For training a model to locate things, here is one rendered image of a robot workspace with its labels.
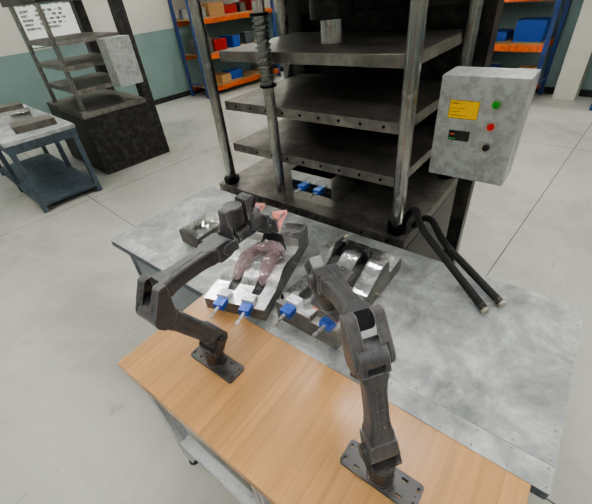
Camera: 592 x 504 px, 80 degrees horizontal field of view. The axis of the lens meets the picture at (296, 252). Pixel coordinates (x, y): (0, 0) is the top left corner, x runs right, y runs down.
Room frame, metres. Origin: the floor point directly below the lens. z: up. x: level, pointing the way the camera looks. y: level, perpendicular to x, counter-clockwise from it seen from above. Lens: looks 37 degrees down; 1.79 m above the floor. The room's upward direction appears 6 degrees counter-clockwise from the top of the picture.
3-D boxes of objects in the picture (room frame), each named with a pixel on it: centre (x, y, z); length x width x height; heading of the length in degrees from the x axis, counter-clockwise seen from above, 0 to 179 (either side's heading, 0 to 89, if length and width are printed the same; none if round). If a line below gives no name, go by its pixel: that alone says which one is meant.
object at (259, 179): (2.07, -0.30, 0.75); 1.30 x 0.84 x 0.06; 49
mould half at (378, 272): (1.01, -0.17, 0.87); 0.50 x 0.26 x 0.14; 139
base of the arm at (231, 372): (0.74, 0.31, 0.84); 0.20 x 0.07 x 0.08; 49
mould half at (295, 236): (1.18, 0.16, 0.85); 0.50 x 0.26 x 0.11; 156
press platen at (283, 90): (2.10, -0.34, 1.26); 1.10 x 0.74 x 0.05; 49
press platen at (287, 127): (2.10, -0.34, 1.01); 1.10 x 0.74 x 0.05; 49
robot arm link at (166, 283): (0.75, 0.30, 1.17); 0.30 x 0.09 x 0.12; 139
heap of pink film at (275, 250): (1.18, 0.15, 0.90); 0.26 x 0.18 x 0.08; 156
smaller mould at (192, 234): (1.53, 0.45, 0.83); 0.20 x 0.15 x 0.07; 139
